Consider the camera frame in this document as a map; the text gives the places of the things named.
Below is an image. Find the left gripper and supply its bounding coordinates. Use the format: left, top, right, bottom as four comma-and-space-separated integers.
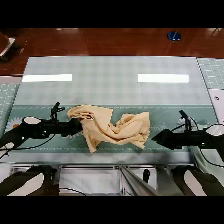
60, 118, 84, 138

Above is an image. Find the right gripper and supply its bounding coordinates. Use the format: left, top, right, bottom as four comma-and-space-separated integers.
151, 129, 184, 150

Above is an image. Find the tan shirt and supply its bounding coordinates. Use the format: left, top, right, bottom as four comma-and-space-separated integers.
67, 104, 151, 154

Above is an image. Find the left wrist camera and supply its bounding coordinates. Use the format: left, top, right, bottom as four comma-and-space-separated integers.
49, 101, 66, 122

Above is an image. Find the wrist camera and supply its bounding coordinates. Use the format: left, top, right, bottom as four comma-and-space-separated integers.
49, 101, 66, 122
178, 109, 193, 132

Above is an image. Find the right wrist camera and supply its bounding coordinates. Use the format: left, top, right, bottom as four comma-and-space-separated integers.
178, 109, 193, 132

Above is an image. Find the black cable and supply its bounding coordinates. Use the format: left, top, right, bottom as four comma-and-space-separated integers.
199, 145, 224, 169
0, 133, 56, 160

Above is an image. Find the silver frame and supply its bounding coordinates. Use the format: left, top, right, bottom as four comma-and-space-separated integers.
0, 161, 224, 197

